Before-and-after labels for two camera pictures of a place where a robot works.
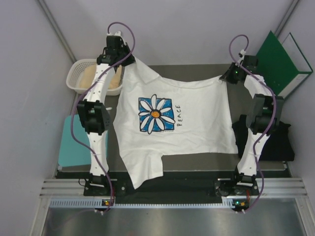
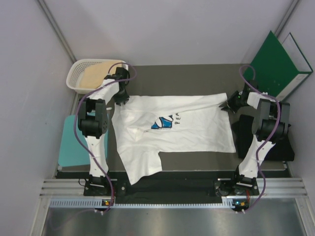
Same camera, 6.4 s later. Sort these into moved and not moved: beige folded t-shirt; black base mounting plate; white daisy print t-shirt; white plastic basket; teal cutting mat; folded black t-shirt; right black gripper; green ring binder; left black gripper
Moved: white daisy print t-shirt; right black gripper; left black gripper
Not moved: black base mounting plate; beige folded t-shirt; green ring binder; teal cutting mat; white plastic basket; folded black t-shirt
